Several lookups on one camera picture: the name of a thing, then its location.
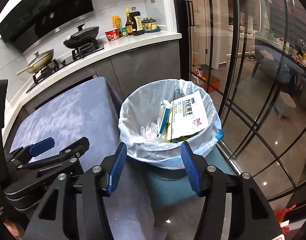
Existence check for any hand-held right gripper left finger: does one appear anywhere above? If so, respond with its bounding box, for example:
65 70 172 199
23 142 128 240

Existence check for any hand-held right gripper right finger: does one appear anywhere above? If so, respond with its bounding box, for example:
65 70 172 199
180 141 280 240

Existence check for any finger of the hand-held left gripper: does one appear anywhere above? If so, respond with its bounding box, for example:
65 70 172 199
8 137 55 166
18 137 90 171

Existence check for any white printed packet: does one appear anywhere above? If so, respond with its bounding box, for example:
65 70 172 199
170 91 209 140

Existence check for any clear plastic wrapper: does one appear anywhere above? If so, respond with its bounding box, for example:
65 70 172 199
140 122 159 143

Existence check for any trash bin with white liner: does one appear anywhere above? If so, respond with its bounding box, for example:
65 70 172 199
118 79 223 170

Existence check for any frying pan with glass lid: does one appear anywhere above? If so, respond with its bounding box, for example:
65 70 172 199
17 49 55 75

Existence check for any black gas stove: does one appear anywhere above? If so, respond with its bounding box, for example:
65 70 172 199
26 42 105 93

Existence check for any glass sliding door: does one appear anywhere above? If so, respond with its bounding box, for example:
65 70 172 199
173 0 306 205

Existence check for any red plastic bag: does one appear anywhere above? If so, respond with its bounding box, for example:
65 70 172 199
274 204 297 227

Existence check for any grey kitchen cabinet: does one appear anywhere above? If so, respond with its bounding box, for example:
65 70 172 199
93 40 181 100

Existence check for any black wok with lid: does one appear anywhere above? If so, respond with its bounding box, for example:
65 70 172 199
63 23 100 48

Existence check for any red instant noodle bowl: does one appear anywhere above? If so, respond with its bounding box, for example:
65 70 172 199
105 28 120 41

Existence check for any black range hood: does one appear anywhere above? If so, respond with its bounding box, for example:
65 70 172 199
0 0 95 53

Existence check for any blue dining chair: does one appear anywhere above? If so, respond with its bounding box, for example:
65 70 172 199
251 49 275 78

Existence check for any brown sauce bottle yellow cap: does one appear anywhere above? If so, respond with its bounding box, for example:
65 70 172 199
125 8 135 35

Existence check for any dark soy sauce bottle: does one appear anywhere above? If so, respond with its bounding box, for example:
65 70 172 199
130 11 145 36

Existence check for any condiment jar set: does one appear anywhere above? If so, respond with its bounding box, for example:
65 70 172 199
142 16 160 33

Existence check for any dining table with blue cloth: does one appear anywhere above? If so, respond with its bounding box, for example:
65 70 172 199
255 34 306 80

